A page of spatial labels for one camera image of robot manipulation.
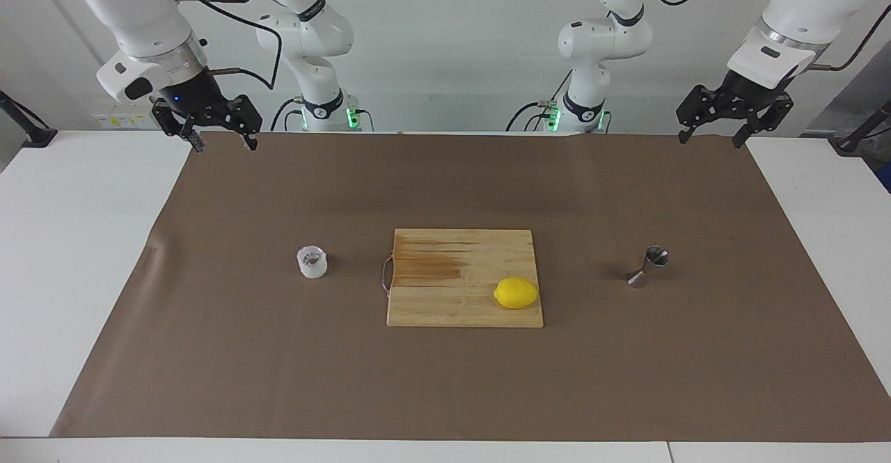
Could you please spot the metal jigger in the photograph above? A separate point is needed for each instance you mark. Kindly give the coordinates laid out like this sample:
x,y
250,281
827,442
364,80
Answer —
x,y
649,268

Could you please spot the black stand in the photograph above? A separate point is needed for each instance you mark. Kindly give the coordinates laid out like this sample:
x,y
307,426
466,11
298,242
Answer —
x,y
28,129
860,136

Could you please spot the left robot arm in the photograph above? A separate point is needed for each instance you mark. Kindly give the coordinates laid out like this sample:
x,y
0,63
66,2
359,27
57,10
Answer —
x,y
793,10

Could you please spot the small clear glass cup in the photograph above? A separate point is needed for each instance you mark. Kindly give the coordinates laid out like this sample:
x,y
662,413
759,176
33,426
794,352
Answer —
x,y
312,264

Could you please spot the yellow lemon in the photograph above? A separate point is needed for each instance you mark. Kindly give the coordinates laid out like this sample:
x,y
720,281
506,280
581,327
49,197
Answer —
x,y
516,293

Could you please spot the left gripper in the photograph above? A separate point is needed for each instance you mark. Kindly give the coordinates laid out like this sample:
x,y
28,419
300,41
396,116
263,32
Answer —
x,y
748,92

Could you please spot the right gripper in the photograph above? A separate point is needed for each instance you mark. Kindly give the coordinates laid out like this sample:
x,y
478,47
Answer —
x,y
196,97

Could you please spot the wooden cutting board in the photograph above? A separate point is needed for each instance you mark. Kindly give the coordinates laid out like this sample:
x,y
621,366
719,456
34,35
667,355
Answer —
x,y
445,289

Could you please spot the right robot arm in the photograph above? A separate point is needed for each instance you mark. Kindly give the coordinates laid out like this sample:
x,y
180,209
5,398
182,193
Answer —
x,y
139,17

